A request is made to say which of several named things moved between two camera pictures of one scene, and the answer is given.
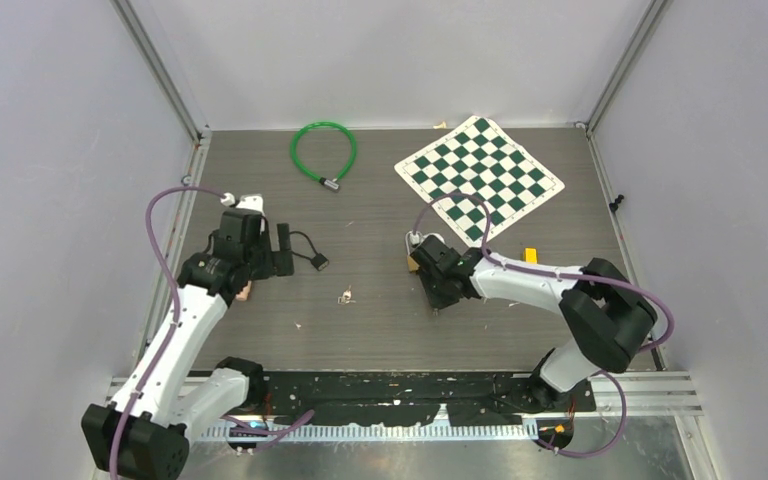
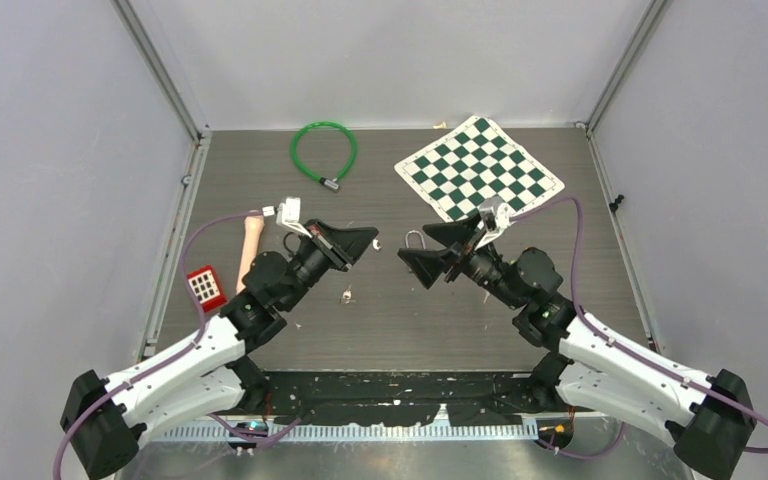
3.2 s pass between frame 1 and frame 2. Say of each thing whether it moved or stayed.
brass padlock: moved
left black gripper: moved
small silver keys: stayed
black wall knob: stayed
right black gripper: moved
